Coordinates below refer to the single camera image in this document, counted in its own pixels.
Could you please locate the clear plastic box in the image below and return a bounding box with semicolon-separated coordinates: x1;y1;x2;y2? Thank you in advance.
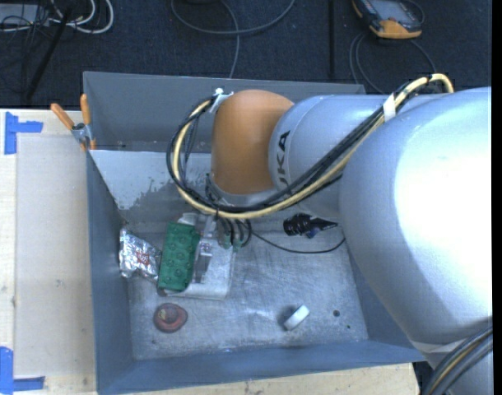
177;211;237;301

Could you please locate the dark green flat block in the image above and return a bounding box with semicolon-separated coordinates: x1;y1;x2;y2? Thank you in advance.
156;221;202;294

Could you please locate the silver foil packet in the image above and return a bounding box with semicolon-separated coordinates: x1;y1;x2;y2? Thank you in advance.
119;227;163;280

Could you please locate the red-brown round toy food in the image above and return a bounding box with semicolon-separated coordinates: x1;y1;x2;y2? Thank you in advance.
152;302;189;334

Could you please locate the grey metal bin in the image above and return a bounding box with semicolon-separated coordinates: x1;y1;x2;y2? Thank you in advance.
81;71;425;395

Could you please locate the pale wood flat board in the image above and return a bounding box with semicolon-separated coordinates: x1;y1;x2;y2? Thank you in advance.
13;132;96;388

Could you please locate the black cylinder on white bracket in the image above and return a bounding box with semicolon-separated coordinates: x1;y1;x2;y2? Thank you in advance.
282;213;339;239

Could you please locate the white ring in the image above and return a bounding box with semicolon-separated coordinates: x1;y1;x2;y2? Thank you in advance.
282;304;311;332

